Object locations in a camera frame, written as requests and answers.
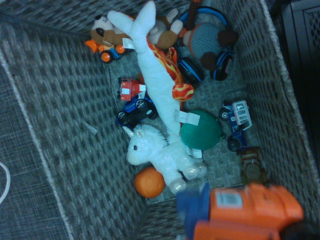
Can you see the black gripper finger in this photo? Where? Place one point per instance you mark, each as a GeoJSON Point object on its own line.
{"type": "Point", "coordinates": [300, 232]}

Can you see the orange red toy car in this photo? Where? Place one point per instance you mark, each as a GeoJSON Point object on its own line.
{"type": "Point", "coordinates": [245, 212]}

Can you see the dark brown toy car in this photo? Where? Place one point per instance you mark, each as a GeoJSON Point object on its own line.
{"type": "Point", "coordinates": [251, 167]}

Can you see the blue and white toy truck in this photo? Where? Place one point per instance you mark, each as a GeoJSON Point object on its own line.
{"type": "Point", "coordinates": [238, 120]}

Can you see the blue and black toy car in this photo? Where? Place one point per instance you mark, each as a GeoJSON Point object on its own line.
{"type": "Point", "coordinates": [136, 110]}

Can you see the gray crochet toy brown ears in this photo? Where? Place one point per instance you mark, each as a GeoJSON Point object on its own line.
{"type": "Point", "coordinates": [205, 40]}

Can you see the red toy fire truck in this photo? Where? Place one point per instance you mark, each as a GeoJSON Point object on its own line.
{"type": "Point", "coordinates": [128, 88]}

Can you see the orange wheeled toy truck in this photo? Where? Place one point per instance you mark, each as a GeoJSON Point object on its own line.
{"type": "Point", "coordinates": [110, 52]}

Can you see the gray wicker basket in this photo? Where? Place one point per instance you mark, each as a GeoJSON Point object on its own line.
{"type": "Point", "coordinates": [62, 87]}

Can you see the green plush ball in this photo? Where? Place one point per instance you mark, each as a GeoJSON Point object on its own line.
{"type": "Point", "coordinates": [200, 132]}

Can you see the orange ball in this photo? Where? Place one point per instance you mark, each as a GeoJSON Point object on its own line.
{"type": "Point", "coordinates": [149, 183]}

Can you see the white unicorn plush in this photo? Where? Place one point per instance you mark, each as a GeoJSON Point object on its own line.
{"type": "Point", "coordinates": [160, 155]}

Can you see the blue and black headphones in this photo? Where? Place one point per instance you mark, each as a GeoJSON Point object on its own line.
{"type": "Point", "coordinates": [192, 72]}

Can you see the orange flame pattern plush snake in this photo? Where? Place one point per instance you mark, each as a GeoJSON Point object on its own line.
{"type": "Point", "coordinates": [175, 72]}

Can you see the white whale plush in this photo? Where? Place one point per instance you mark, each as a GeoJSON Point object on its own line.
{"type": "Point", "coordinates": [155, 82]}

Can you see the brown dog plush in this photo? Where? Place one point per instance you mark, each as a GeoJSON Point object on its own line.
{"type": "Point", "coordinates": [112, 35]}

